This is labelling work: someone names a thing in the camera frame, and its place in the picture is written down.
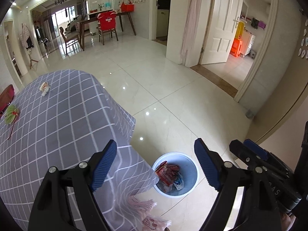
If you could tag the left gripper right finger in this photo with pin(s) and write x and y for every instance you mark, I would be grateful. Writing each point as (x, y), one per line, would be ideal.
(258, 210)

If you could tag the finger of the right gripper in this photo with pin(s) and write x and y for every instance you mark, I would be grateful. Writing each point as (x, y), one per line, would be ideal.
(260, 152)
(244, 154)

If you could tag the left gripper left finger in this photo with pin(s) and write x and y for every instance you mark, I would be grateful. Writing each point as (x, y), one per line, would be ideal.
(51, 209)

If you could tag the blue white carton box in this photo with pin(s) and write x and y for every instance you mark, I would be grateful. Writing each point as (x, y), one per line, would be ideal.
(179, 182)

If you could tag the light blue trash bin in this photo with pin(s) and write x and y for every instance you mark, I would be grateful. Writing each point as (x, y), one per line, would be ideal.
(188, 170)

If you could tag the person's right hand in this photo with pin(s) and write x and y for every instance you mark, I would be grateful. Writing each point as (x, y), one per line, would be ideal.
(287, 221)

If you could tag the grey checked tablecloth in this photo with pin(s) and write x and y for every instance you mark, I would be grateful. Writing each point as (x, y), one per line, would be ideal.
(76, 119)

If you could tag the pink bear-print cloth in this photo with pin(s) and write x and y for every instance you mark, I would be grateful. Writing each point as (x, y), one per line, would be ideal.
(148, 221)

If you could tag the orange plastic stool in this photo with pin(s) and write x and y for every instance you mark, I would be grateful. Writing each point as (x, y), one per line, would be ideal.
(236, 47)

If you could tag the green red fruit wrapper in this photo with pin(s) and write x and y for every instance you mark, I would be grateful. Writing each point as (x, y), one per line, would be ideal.
(11, 114)

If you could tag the red velvet bench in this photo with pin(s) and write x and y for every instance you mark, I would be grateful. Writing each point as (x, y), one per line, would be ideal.
(6, 98)

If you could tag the small crumpled snack wrapper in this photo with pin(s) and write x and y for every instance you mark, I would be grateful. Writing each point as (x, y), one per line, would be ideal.
(44, 88)

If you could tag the yellow object behind door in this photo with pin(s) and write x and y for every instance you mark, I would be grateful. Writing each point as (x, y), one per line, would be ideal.
(239, 30)

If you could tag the white panel door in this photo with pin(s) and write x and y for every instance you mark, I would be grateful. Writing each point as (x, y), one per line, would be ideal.
(221, 28)

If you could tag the coat rack with clothes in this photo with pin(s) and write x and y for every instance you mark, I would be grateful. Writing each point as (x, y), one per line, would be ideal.
(27, 43)

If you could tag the wooden dining chair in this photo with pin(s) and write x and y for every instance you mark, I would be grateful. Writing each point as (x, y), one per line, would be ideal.
(69, 40)

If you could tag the pink lace curtain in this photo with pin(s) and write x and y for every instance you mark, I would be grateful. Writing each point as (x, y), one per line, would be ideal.
(190, 30)

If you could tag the wooden dining table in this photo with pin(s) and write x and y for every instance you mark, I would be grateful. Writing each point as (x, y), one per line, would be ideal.
(94, 19)

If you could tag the chair with red cover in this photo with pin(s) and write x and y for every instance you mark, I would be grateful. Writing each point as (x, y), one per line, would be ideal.
(107, 24)

